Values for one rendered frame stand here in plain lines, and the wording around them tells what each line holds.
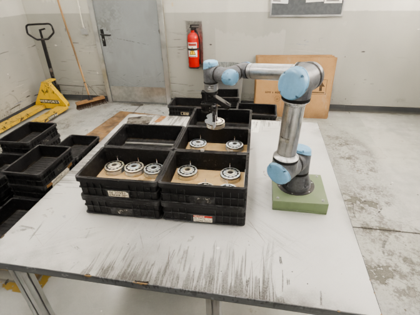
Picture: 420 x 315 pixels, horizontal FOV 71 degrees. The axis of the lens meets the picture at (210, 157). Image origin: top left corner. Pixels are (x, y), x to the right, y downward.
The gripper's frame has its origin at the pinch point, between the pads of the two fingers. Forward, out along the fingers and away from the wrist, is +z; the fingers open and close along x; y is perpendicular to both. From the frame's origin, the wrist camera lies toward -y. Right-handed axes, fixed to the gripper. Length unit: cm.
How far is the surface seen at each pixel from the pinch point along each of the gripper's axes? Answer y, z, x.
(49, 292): 102, 99, 52
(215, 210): -6, 18, 48
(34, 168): 143, 52, -16
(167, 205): 16, 18, 48
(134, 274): 23, 28, 79
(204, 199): -1.0, 13.3, 47.7
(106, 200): 46, 18, 48
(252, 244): -23, 28, 57
